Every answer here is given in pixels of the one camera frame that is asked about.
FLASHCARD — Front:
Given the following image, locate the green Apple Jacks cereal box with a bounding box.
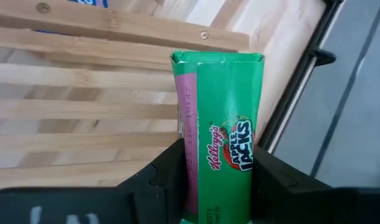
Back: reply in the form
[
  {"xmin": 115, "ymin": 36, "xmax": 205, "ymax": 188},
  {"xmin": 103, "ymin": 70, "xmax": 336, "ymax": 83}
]
[{"xmin": 170, "ymin": 50, "xmax": 266, "ymax": 224}]

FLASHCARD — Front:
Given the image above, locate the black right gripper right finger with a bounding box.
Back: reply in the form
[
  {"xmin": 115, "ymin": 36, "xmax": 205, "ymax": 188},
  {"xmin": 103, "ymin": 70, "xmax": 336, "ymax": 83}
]
[{"xmin": 251, "ymin": 145, "xmax": 336, "ymax": 224}]

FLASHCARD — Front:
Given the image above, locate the slatted wooden shelf rack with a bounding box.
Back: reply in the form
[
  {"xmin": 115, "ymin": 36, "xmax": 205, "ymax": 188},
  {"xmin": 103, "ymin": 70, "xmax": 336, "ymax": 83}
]
[{"xmin": 0, "ymin": 0, "xmax": 251, "ymax": 191}]

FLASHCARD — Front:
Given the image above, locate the black frame clamp handle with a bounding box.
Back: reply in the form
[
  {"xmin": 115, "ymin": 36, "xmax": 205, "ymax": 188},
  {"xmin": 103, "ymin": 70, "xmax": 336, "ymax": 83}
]
[{"xmin": 310, "ymin": 48, "xmax": 337, "ymax": 67}]

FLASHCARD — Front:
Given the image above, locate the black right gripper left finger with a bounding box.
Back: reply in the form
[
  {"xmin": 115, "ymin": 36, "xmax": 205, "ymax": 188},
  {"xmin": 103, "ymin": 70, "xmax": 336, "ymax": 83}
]
[{"xmin": 116, "ymin": 138, "xmax": 188, "ymax": 224}]

